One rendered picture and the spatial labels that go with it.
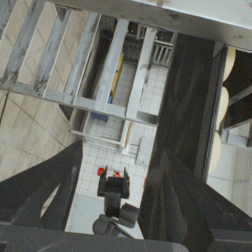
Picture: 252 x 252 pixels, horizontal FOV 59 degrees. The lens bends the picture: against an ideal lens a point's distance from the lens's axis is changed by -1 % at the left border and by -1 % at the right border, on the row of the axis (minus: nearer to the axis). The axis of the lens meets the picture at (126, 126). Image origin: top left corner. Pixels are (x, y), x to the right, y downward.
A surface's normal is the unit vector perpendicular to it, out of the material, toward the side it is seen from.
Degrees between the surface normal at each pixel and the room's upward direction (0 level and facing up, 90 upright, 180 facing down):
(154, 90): 90
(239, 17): 90
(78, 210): 90
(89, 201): 90
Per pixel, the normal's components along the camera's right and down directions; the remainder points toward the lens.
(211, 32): -0.23, 0.95
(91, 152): 0.06, -0.27
